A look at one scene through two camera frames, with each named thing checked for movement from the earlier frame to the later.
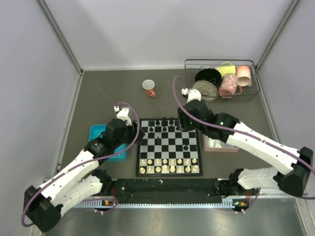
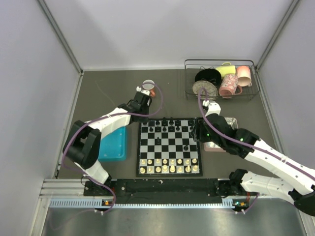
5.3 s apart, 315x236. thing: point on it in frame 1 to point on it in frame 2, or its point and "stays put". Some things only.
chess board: [164, 150] stays put
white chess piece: [165, 169] stays put
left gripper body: [129, 135] to [144, 111]
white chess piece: [172, 169] stays put
